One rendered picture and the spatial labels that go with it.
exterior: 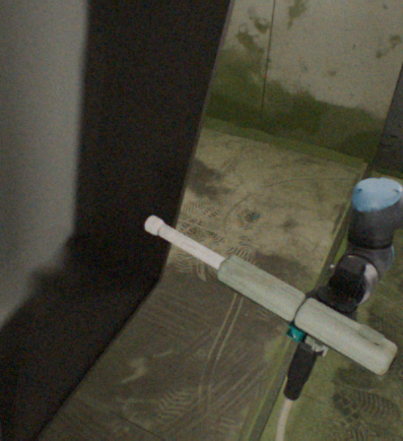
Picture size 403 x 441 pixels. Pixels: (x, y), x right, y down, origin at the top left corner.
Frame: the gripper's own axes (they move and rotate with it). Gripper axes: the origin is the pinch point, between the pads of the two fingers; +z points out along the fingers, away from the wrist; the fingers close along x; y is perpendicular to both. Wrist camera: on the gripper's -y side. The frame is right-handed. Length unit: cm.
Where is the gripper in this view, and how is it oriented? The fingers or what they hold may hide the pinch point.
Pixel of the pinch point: (309, 336)
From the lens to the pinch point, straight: 83.9
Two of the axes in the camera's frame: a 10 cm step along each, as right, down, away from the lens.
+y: -1.7, 8.2, 5.4
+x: -8.0, -4.3, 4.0
